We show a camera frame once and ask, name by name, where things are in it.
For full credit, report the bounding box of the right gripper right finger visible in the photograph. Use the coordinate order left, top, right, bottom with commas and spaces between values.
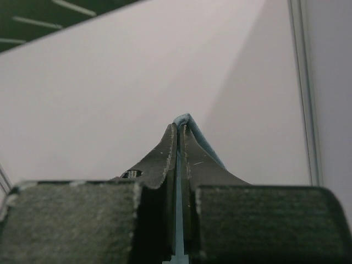
181, 125, 351, 263

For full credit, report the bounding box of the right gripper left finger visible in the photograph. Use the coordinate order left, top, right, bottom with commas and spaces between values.
1, 124, 178, 263

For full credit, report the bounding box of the grey-blue t-shirt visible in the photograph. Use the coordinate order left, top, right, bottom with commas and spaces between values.
169, 113, 225, 264

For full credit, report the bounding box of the right aluminium corner post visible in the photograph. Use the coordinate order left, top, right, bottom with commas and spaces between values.
288, 1, 324, 186

